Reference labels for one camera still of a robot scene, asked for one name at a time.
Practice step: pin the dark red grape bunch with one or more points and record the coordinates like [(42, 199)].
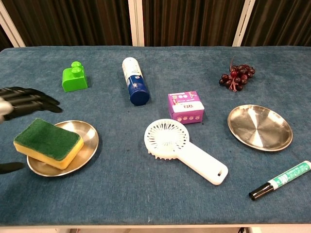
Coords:
[(239, 75)]

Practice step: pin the blue and white bottle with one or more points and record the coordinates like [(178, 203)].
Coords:
[(136, 85)]

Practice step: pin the green whiteboard marker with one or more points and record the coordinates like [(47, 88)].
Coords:
[(284, 177)]

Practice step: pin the purple paper box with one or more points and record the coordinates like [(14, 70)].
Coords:
[(184, 106)]

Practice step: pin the white frame post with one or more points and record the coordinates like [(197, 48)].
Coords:
[(243, 24), (136, 21), (11, 26)]

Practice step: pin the green toy building block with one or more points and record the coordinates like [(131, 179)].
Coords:
[(74, 82)]

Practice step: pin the round steel plate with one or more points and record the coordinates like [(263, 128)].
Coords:
[(260, 128), (90, 138)]

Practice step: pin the dark pleated curtain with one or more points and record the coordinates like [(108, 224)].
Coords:
[(189, 21), (3, 40), (73, 21), (281, 21)]

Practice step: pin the blue table cloth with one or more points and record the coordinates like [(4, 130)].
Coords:
[(121, 194)]

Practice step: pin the green and yellow sponge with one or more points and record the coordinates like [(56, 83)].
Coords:
[(46, 138)]

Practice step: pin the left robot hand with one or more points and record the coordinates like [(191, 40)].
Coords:
[(24, 102)]

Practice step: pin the white handheld fan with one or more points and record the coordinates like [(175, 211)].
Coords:
[(201, 162)]

